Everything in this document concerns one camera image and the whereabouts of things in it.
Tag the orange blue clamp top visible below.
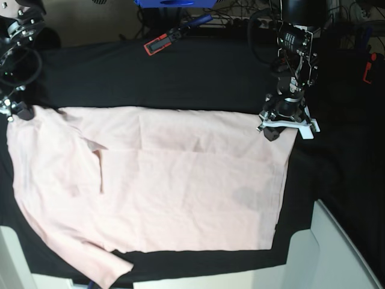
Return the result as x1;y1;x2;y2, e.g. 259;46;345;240
144;14;213;56

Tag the white table frame left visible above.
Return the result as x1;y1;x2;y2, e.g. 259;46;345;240
1;226;73;289

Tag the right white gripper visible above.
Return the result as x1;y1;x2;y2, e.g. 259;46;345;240
1;96;34;122

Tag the black table cloth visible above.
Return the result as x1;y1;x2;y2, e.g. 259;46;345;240
0;35;385;285

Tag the orange blue clamp right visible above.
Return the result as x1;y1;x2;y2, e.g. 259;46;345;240
354;28;377;85

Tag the pink T-shirt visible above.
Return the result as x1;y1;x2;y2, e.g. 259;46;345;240
7;106;297;288

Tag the blue plastic box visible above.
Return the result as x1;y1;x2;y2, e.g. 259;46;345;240
134;0;217;8

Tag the orange blue clamp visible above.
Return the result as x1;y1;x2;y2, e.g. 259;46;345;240
354;28;377;85
144;14;213;56

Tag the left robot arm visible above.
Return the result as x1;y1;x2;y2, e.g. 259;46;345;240
247;1;327;141

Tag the black power strip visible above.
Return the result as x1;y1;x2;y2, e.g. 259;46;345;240
198;17;280;31

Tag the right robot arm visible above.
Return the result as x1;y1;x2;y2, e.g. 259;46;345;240
1;1;46;122

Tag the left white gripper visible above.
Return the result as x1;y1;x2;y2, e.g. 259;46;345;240
257;93;320;141

